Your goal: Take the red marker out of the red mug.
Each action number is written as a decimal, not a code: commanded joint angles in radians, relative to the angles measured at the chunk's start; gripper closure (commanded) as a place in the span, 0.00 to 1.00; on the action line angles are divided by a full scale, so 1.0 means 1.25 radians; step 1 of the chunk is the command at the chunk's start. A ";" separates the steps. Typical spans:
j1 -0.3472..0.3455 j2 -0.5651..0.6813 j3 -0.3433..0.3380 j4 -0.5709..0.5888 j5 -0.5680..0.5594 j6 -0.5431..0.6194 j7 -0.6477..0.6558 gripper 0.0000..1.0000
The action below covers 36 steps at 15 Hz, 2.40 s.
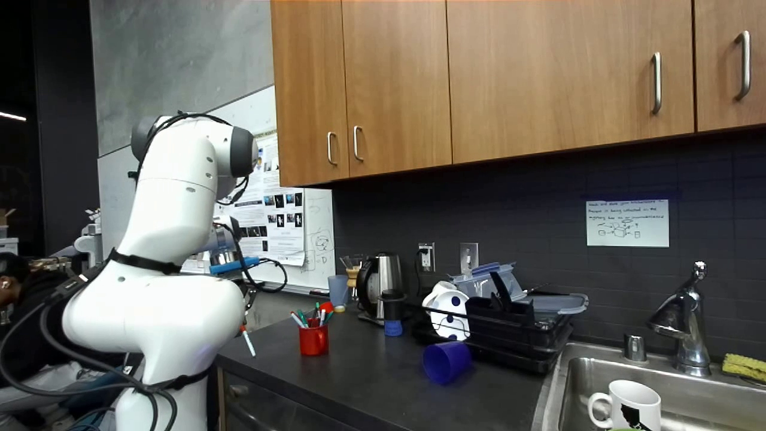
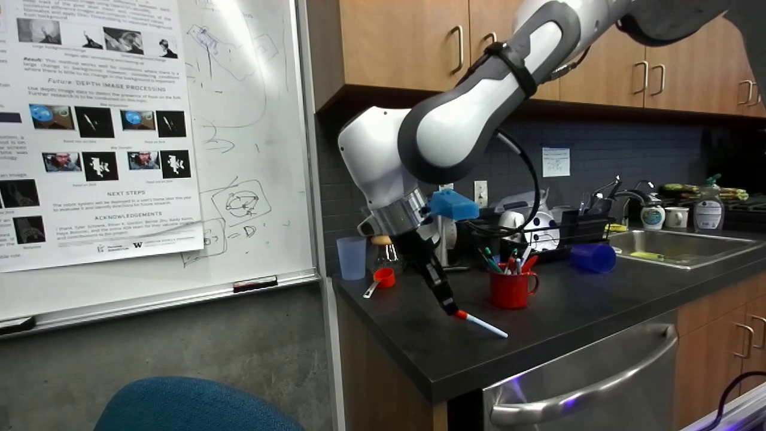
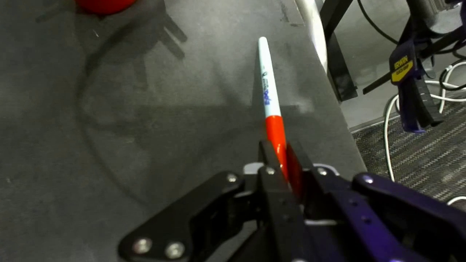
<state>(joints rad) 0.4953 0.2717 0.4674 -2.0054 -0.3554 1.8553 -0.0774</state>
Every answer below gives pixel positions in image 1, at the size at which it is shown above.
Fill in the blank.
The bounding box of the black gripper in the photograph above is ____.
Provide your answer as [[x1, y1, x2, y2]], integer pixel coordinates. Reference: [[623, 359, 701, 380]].
[[237, 273, 264, 326]]

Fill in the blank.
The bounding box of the red mug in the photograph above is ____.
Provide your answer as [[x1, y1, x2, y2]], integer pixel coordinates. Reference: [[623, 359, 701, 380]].
[[296, 324, 330, 359]]

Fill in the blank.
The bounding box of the white mug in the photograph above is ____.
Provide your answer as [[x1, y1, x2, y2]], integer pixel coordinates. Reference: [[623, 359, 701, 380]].
[[586, 379, 665, 431]]

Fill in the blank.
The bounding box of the printed research poster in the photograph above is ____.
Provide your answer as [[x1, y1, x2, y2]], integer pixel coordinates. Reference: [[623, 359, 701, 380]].
[[217, 187, 309, 270]]

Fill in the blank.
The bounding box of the light blue tumbler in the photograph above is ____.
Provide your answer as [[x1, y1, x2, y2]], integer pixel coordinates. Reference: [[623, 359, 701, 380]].
[[325, 273, 351, 312]]

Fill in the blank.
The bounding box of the whiteboard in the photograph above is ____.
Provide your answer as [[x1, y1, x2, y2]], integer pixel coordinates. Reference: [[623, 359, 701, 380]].
[[96, 83, 337, 297]]

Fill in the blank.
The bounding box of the steel electric kettle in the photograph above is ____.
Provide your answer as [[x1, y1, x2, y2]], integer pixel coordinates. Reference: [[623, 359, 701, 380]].
[[354, 252, 406, 328]]

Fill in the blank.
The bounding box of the white round kitchen item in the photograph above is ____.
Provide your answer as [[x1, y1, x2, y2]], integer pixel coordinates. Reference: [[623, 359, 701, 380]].
[[418, 279, 473, 347]]

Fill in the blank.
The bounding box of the dark blue cup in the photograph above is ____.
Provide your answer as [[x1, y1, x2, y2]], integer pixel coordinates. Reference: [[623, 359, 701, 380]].
[[422, 337, 476, 387]]

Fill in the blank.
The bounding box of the blue white plastic container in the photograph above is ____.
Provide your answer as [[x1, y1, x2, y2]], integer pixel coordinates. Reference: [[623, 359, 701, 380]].
[[452, 261, 531, 304]]

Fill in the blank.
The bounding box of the black dish rack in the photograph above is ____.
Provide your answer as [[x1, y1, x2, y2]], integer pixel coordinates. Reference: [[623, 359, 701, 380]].
[[465, 288, 592, 379]]

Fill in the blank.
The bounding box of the small metal sink knob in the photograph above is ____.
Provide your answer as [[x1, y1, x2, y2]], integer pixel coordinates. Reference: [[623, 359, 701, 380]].
[[623, 332, 649, 363]]

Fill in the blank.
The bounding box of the steel faucet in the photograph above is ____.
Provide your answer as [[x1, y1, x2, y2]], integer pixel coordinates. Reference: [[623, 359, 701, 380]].
[[643, 259, 714, 379]]

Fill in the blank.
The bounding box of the steel sink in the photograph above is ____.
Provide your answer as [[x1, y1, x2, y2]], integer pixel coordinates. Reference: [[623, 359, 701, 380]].
[[531, 343, 766, 431]]

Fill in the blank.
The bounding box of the yellow sponge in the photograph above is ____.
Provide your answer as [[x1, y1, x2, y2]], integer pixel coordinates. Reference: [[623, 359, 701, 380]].
[[721, 351, 766, 386]]

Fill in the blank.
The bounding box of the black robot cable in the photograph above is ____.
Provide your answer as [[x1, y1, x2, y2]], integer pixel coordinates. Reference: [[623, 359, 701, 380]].
[[214, 222, 293, 297]]

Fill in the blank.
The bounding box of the metal cabinet handle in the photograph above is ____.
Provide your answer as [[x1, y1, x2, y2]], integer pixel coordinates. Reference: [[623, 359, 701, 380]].
[[349, 121, 366, 166], [649, 49, 665, 116], [322, 130, 340, 170], [733, 29, 755, 103]]

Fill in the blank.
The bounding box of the white wall outlet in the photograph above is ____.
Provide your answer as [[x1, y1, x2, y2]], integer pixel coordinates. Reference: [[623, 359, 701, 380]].
[[457, 240, 482, 277], [416, 242, 439, 273]]

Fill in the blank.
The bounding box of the black cable bundle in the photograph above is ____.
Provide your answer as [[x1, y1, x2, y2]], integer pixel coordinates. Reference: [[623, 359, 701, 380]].
[[0, 270, 182, 431]]

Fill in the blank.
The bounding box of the wooden wall cabinet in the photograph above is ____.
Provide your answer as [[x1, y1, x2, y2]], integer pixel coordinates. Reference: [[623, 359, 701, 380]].
[[267, 0, 766, 189]]

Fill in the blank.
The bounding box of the white paper wall sign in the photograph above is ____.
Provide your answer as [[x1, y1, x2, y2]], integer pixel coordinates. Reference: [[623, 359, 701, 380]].
[[583, 197, 673, 249]]

